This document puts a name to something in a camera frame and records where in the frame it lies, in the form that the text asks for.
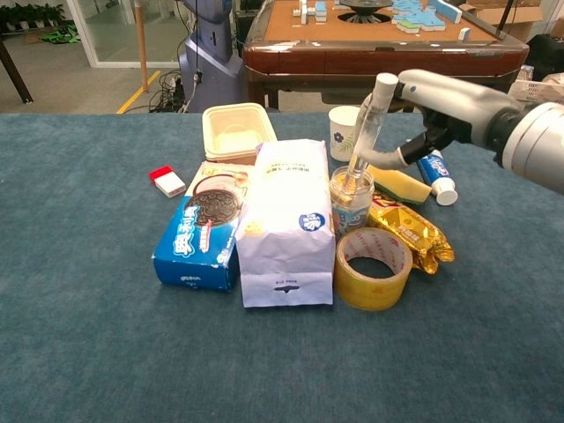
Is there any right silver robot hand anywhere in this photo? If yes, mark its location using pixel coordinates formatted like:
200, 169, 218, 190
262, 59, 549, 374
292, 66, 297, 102
359, 69, 523, 171

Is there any clear plastic tube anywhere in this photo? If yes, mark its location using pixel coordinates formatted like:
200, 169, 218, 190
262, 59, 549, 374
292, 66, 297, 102
343, 72, 400, 189

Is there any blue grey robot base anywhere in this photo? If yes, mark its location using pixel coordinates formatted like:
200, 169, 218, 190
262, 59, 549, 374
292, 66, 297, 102
178, 0, 250, 114

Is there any blue white toothpaste tube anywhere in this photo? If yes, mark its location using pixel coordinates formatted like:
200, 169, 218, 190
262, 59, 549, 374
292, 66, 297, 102
416, 149, 458, 207

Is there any white plastic basket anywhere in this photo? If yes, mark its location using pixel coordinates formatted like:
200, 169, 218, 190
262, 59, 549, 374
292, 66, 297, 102
507, 78, 564, 106

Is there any pile of blue mahjong tiles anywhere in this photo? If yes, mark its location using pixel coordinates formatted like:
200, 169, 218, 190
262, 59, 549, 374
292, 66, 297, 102
391, 0, 464, 34

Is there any thin black rod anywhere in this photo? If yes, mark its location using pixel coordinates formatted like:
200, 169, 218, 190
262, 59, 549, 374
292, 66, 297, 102
496, 0, 516, 39

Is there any black fabric object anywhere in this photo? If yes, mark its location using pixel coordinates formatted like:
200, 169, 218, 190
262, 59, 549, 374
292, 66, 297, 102
525, 33, 564, 82

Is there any yellow green sponge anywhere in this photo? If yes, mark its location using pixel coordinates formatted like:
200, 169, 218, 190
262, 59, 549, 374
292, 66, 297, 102
367, 165, 433, 205

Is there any cardboard box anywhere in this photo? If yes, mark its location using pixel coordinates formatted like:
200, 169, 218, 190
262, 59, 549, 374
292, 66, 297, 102
457, 0, 545, 43

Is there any white flower print paper cup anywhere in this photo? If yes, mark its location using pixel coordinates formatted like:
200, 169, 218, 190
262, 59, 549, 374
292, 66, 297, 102
328, 105, 367, 163

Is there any black mahjong table centre dome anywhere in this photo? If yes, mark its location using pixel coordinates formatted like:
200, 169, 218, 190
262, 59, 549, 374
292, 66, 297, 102
338, 0, 394, 23

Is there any brown mahjong table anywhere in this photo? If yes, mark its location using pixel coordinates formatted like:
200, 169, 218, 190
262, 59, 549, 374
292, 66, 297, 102
242, 0, 530, 112

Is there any golden snack packet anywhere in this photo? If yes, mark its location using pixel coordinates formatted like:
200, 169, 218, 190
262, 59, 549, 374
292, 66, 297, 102
367, 193, 456, 276

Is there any clear plastic jar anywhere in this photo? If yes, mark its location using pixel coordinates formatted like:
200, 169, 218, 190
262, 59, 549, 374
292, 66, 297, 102
329, 165, 375, 241

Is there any stack of blue mahjong tiles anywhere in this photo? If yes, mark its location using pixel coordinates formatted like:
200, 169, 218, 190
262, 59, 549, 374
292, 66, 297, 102
293, 0, 330, 23

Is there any yellow packing tape roll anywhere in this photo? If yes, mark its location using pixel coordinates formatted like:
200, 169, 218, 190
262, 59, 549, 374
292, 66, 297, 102
333, 226, 414, 312

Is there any white paper bag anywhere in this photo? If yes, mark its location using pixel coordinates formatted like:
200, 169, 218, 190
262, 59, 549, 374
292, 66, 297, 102
234, 138, 336, 308

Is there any cream plastic food container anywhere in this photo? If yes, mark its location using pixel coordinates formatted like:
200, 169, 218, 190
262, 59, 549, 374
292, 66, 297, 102
202, 102, 278, 166

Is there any blue cookie box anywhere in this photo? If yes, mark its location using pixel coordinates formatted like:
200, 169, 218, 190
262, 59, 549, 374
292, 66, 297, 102
151, 160, 255, 293

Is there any small red white box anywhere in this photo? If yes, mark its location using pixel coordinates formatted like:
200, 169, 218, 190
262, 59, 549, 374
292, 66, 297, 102
148, 165, 187, 198

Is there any wooden pole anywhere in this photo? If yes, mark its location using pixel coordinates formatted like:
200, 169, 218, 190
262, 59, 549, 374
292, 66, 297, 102
134, 0, 150, 93

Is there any white framed glass partition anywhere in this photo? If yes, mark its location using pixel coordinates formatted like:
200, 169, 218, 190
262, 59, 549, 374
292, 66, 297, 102
65, 0, 182, 70

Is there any green cloth on floor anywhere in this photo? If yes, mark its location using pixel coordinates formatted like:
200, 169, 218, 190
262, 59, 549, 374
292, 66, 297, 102
40, 24, 83, 44

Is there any row of potted plants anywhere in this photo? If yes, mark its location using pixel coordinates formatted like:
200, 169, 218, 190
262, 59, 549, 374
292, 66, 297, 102
0, 3, 66, 31

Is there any dark table leg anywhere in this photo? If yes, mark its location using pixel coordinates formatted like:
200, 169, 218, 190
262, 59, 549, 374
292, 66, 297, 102
0, 37, 34, 105

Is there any teal table cloth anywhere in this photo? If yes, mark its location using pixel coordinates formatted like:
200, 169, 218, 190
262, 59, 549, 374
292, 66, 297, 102
0, 112, 564, 423

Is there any tangle of floor cables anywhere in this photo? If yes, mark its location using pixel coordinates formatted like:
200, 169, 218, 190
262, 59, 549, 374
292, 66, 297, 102
148, 70, 195, 114

